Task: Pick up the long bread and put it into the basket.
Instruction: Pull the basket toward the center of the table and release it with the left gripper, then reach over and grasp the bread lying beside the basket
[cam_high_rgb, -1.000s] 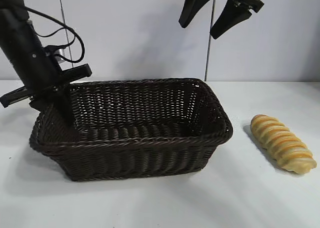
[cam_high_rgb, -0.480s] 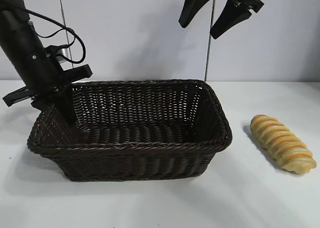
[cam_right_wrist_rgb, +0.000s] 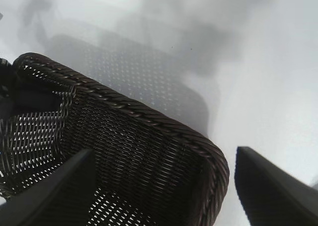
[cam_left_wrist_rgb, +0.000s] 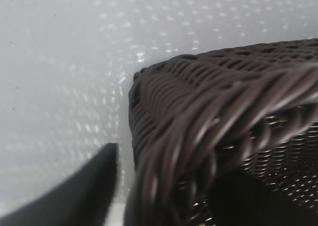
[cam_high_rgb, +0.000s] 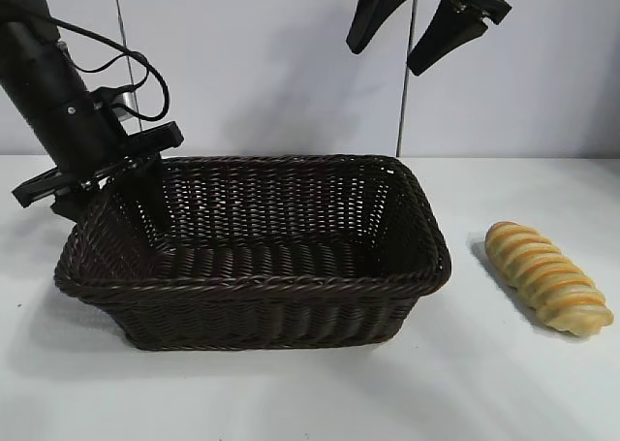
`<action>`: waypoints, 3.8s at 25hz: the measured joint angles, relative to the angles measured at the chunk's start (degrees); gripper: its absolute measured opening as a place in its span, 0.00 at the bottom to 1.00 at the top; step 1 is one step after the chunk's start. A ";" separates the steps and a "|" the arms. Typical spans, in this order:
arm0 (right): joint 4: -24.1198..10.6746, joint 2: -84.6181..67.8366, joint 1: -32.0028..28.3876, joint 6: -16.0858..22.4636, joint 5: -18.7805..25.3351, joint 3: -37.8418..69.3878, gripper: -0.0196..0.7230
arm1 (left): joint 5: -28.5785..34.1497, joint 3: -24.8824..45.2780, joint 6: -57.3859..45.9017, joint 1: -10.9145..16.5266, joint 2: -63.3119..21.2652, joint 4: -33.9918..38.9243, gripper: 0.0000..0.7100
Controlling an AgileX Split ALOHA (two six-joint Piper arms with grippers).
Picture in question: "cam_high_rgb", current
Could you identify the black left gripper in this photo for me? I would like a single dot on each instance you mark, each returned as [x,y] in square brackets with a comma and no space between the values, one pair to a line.
[82,145]

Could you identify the dark brown wicker basket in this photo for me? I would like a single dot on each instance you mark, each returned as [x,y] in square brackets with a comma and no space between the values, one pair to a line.
[271,276]

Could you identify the long twisted bread loaf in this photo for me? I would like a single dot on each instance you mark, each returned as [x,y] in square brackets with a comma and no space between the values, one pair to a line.
[542,276]

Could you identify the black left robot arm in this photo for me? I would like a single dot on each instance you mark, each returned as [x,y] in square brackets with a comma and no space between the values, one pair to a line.
[39,63]

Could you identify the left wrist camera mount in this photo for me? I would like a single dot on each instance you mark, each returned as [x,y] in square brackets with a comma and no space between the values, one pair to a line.
[121,103]

